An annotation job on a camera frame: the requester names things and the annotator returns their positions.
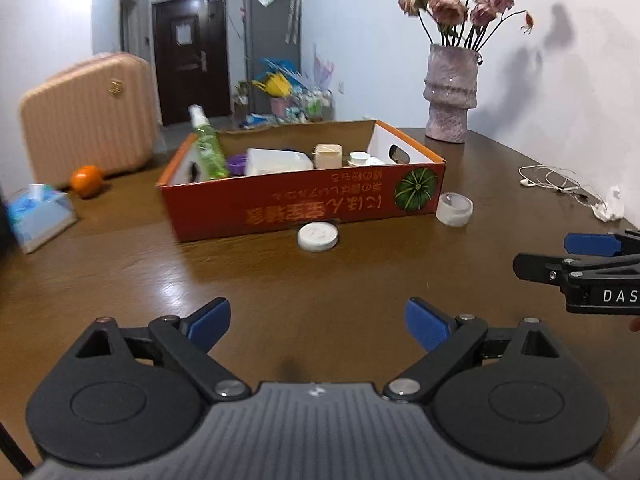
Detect green spray bottle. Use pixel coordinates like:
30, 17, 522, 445
187, 104, 232, 181

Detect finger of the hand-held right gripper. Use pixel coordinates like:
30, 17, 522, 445
513, 252, 640, 287
564, 229, 640, 258

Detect translucent white round jar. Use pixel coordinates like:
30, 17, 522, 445
436, 192, 475, 228

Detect white plastic container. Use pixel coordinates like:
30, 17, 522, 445
245, 148, 315, 177

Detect dark brown door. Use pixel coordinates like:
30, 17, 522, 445
151, 0, 232, 127

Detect white round lid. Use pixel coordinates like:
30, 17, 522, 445
297, 222, 340, 252

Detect pink textured vase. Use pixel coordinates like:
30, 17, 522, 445
423, 43, 480, 145

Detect yellow toy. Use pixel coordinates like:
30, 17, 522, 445
252, 72, 294, 99

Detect grey refrigerator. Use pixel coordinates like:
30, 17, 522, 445
243, 0, 303, 117

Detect white wired earphones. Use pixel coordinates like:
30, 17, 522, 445
518, 163, 609, 207

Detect orange fruit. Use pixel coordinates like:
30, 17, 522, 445
69, 164, 105, 199

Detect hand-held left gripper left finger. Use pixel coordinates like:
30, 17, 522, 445
74, 297, 252, 403

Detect pink hard suitcase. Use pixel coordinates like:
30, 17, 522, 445
19, 51, 160, 191

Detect pile of colourful household clutter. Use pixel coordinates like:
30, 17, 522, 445
232, 57, 335, 129

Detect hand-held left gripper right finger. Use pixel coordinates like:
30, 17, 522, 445
384, 297, 562, 404

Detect grey side door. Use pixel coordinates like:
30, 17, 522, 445
118, 0, 141, 57

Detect orange cardboard box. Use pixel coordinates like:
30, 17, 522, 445
156, 119, 447, 243

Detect pale wrapped bouquet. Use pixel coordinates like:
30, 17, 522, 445
312, 44, 335, 92

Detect dried flower bouquet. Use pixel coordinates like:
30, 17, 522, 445
357, 0, 559, 54

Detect blue tissue box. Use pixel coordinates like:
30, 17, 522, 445
6, 183, 79, 254

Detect cream square box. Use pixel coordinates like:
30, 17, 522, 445
313, 143, 344, 170

